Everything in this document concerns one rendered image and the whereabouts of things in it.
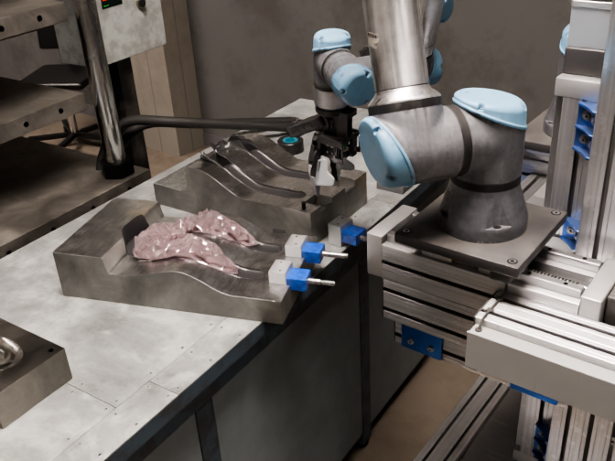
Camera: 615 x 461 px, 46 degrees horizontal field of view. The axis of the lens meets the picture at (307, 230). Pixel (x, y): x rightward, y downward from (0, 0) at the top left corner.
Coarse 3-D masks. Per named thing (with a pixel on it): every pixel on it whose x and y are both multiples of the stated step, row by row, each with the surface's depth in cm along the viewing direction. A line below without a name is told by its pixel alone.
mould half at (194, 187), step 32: (256, 160) 187; (288, 160) 191; (160, 192) 190; (192, 192) 183; (224, 192) 176; (256, 192) 176; (320, 192) 173; (352, 192) 178; (256, 224) 175; (288, 224) 169; (320, 224) 169
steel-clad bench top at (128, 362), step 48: (144, 192) 199; (384, 192) 191; (48, 240) 178; (0, 288) 160; (48, 288) 159; (48, 336) 143; (96, 336) 142; (144, 336) 141; (192, 336) 141; (240, 336) 140; (96, 384) 129; (144, 384) 129; (0, 432) 120; (48, 432) 120; (96, 432) 119
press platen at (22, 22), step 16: (0, 0) 198; (16, 0) 196; (32, 0) 195; (48, 0) 194; (0, 16) 178; (16, 16) 180; (32, 16) 184; (48, 16) 188; (64, 16) 192; (0, 32) 178; (16, 32) 181
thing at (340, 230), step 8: (344, 216) 169; (328, 224) 167; (336, 224) 166; (344, 224) 166; (336, 232) 166; (344, 232) 165; (352, 232) 165; (360, 232) 165; (336, 240) 167; (344, 240) 166; (352, 240) 164; (360, 240) 165
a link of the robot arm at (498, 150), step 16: (464, 96) 113; (480, 96) 114; (496, 96) 114; (512, 96) 115; (464, 112) 112; (480, 112) 110; (496, 112) 110; (512, 112) 110; (464, 128) 110; (480, 128) 111; (496, 128) 111; (512, 128) 111; (464, 144) 110; (480, 144) 111; (496, 144) 112; (512, 144) 113; (464, 160) 111; (480, 160) 112; (496, 160) 113; (512, 160) 114; (464, 176) 117; (480, 176) 115; (496, 176) 115; (512, 176) 116
